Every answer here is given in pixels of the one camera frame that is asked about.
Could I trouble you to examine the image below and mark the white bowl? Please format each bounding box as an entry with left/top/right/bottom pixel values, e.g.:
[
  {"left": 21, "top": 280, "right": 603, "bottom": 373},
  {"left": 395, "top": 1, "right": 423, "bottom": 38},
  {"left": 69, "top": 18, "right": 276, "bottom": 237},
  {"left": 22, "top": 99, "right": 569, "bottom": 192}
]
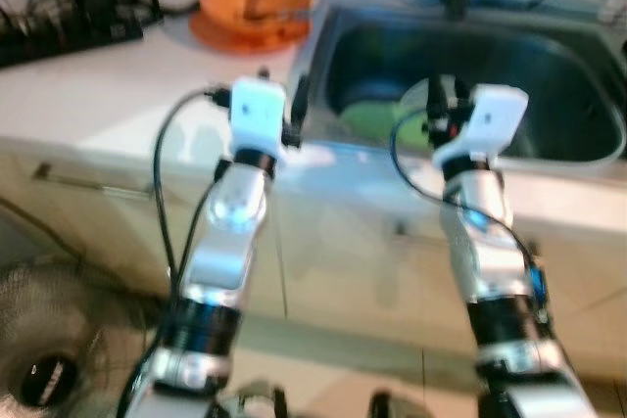
[{"left": 400, "top": 75, "right": 461, "bottom": 130}]

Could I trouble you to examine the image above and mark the green plate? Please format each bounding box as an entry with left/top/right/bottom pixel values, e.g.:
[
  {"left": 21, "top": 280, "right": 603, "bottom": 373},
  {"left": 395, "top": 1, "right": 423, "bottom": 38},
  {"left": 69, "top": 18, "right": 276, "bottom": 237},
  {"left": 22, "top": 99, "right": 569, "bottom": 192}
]
[{"left": 338, "top": 95, "right": 437, "bottom": 151}]

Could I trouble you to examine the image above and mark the stainless steel sink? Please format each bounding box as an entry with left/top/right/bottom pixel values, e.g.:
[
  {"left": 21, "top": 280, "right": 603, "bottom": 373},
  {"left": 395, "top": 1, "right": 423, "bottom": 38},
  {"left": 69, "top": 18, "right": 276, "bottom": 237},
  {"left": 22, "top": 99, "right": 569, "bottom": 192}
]
[{"left": 299, "top": 5, "right": 627, "bottom": 166}]

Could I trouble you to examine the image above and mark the black power strip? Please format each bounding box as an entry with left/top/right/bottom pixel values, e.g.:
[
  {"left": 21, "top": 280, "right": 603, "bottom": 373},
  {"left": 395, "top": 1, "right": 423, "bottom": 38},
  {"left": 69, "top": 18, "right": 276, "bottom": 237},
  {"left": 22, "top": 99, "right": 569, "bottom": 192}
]
[{"left": 0, "top": 15, "right": 150, "bottom": 70}]

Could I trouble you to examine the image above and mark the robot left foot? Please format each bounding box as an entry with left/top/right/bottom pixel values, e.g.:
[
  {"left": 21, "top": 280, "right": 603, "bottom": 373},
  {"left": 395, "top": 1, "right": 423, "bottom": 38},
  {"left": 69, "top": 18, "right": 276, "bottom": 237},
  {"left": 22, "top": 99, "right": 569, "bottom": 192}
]
[{"left": 223, "top": 384, "right": 290, "bottom": 418}]

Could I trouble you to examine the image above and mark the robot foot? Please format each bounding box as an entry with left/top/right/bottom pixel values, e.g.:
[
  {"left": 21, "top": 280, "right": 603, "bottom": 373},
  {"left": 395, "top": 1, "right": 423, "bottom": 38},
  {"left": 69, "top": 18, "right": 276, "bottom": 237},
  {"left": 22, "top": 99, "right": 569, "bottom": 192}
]
[
  {"left": 367, "top": 392, "right": 422, "bottom": 418},
  {"left": 223, "top": 384, "right": 290, "bottom": 418}
]

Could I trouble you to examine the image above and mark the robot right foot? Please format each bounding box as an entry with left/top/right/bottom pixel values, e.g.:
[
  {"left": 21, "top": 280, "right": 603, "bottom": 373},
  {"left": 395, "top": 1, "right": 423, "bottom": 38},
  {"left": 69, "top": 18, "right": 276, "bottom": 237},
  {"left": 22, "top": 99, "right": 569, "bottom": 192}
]
[{"left": 367, "top": 392, "right": 422, "bottom": 418}]

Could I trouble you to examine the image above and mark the grey floor fan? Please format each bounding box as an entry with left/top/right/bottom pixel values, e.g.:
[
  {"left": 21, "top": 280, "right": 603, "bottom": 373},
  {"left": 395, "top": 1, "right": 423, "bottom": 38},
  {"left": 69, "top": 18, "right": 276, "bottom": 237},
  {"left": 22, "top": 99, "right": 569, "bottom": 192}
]
[{"left": 0, "top": 259, "right": 150, "bottom": 415}]

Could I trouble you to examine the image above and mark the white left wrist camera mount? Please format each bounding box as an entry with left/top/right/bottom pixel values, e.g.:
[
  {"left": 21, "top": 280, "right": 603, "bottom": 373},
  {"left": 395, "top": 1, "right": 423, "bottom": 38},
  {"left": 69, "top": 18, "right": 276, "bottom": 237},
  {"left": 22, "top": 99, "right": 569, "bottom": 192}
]
[{"left": 229, "top": 79, "right": 291, "bottom": 152}]

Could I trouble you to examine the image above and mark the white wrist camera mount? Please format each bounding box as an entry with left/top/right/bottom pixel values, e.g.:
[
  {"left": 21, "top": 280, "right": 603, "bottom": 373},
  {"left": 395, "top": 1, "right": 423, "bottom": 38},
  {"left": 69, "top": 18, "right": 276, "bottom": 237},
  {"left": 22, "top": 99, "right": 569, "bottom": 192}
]
[
  {"left": 435, "top": 85, "right": 531, "bottom": 170},
  {"left": 229, "top": 79, "right": 291, "bottom": 152}
]

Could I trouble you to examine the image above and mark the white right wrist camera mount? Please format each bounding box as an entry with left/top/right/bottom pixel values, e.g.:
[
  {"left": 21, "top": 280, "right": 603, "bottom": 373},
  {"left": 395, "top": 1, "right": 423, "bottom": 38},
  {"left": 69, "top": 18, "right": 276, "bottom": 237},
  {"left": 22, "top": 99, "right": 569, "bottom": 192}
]
[{"left": 435, "top": 85, "right": 531, "bottom": 170}]

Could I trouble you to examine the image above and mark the silver cabinet handle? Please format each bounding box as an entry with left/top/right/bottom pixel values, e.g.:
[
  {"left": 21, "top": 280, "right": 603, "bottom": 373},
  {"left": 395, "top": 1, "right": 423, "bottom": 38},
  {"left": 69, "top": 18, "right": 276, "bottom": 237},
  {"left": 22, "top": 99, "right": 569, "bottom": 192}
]
[
  {"left": 33, "top": 164, "right": 160, "bottom": 200},
  {"left": 390, "top": 220, "right": 552, "bottom": 255}
]

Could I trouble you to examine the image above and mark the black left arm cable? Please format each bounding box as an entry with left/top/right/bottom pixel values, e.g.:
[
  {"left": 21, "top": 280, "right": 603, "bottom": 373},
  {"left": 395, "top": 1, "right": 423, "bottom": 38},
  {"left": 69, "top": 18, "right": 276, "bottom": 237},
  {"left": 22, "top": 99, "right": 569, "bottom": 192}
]
[{"left": 152, "top": 88, "right": 234, "bottom": 287}]

